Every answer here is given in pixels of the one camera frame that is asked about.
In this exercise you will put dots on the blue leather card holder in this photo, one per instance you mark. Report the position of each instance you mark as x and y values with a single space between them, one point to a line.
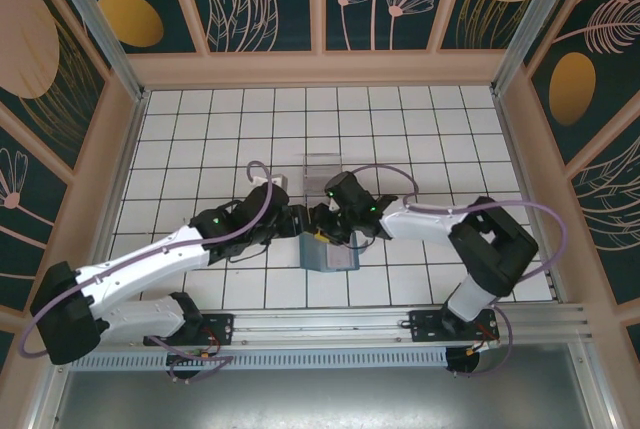
312 254

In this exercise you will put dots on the pink floral credit card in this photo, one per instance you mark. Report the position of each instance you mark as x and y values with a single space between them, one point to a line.
341 256

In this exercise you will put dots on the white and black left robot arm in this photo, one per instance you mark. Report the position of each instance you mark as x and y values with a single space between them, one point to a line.
150 259

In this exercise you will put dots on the clear plastic box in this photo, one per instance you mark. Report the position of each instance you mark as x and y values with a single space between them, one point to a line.
322 174

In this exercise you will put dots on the grey sheet metal panel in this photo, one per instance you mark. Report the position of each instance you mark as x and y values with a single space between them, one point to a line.
320 399

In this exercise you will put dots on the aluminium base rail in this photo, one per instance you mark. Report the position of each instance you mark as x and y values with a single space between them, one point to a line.
320 321

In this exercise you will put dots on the aluminium frame post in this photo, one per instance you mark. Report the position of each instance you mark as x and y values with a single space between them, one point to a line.
104 34
534 24

